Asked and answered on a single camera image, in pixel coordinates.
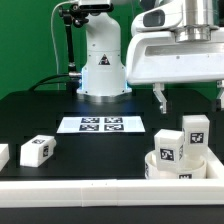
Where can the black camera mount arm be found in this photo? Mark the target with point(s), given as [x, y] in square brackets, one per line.
[77, 15]

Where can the white front fence bar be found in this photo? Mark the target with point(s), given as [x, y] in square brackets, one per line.
[91, 193]

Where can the paper sheet with markers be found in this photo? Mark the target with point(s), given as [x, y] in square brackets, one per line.
[98, 124]

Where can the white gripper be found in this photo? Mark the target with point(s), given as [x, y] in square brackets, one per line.
[156, 58]

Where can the white round stool seat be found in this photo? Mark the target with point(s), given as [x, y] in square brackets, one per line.
[193, 169]

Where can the white left fence bar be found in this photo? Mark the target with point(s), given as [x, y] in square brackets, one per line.
[4, 155]

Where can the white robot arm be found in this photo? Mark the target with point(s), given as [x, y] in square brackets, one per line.
[104, 75]

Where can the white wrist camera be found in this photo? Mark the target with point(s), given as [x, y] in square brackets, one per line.
[155, 20]

